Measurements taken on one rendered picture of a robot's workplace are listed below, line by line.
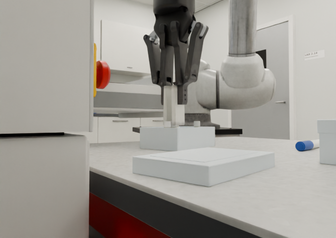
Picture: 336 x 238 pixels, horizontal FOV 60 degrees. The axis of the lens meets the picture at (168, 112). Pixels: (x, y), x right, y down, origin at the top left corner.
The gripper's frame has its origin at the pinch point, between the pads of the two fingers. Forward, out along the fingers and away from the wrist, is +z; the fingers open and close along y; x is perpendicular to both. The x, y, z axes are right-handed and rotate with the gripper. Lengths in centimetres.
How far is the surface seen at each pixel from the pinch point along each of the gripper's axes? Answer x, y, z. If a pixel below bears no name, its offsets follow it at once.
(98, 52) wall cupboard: -220, 297, -93
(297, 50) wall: -350, 65, -85
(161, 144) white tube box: 3.5, 0.1, 6.7
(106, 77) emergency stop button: 15.5, -0.1, -3.3
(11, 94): 31.3, -7.9, 0.6
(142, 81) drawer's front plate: -18.8, 25.0, -8.3
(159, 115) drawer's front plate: -16.2, 16.7, 1.3
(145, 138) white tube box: 3.5, 3.7, 5.9
